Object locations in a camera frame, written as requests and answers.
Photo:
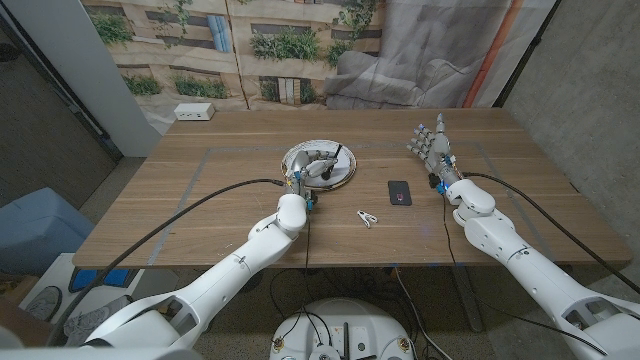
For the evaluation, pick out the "person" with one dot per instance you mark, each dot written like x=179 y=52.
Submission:
x=20 y=322

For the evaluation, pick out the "white robot chest cover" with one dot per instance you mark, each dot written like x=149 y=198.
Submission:
x=100 y=354

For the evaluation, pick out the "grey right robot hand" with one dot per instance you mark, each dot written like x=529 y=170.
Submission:
x=440 y=152

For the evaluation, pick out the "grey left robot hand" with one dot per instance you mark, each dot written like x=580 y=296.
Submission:
x=300 y=165

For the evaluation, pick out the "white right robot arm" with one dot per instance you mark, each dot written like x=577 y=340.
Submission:
x=525 y=270

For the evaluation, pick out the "black makeup brush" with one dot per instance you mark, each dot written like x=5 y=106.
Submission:
x=327 y=175

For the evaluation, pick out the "white power strip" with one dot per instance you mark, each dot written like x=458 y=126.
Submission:
x=194 y=111

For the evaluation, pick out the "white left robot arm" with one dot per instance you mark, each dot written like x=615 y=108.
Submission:
x=240 y=265

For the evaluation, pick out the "grey table leg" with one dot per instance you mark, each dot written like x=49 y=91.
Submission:
x=470 y=305

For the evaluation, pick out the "white plate with gold rim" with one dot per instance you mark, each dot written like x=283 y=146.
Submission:
x=345 y=172

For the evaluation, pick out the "black backdrop stand pole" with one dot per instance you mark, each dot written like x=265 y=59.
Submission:
x=527 y=55

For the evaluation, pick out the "printed backdrop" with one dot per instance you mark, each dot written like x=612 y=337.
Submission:
x=300 y=75

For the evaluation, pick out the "white floor platform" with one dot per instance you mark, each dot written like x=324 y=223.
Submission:
x=150 y=280

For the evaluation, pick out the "white clothespin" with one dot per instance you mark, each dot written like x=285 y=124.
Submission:
x=366 y=217

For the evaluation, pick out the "blue black floor pad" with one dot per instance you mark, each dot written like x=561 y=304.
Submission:
x=100 y=280

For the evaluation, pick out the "grey sneaker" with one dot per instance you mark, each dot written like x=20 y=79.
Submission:
x=85 y=320

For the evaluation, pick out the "black card holder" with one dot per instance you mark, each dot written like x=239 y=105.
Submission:
x=400 y=192

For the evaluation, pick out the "blue storage bin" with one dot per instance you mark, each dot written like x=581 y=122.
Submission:
x=35 y=225

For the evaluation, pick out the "white robot torso base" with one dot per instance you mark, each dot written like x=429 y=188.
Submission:
x=370 y=320

